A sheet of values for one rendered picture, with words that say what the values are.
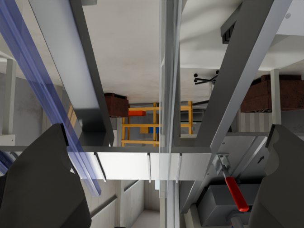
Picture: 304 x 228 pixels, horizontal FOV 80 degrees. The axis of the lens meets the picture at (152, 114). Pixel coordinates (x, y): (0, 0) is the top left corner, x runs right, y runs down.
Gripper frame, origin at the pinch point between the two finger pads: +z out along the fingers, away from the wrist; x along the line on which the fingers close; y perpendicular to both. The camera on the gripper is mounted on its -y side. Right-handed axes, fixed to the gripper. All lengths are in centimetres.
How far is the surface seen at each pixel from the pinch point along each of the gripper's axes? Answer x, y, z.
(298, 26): 15.7, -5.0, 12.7
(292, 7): 14.1, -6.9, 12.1
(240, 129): 396, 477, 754
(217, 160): 11.5, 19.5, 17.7
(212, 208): 11.8, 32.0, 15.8
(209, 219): 12.1, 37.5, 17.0
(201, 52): 19, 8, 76
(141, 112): -67, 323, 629
